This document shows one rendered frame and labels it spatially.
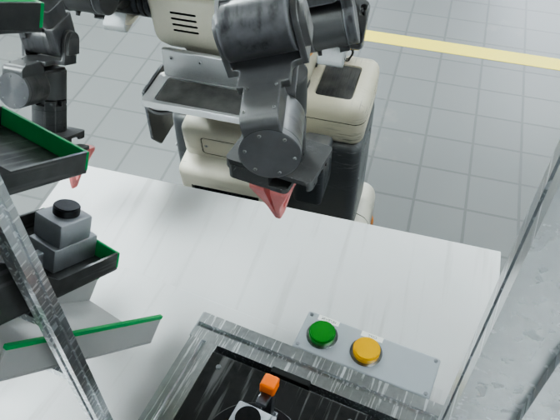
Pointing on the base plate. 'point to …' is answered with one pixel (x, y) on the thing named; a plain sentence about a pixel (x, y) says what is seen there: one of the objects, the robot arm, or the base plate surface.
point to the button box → (424, 372)
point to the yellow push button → (366, 350)
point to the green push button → (322, 333)
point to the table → (294, 262)
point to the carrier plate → (207, 404)
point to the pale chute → (10, 330)
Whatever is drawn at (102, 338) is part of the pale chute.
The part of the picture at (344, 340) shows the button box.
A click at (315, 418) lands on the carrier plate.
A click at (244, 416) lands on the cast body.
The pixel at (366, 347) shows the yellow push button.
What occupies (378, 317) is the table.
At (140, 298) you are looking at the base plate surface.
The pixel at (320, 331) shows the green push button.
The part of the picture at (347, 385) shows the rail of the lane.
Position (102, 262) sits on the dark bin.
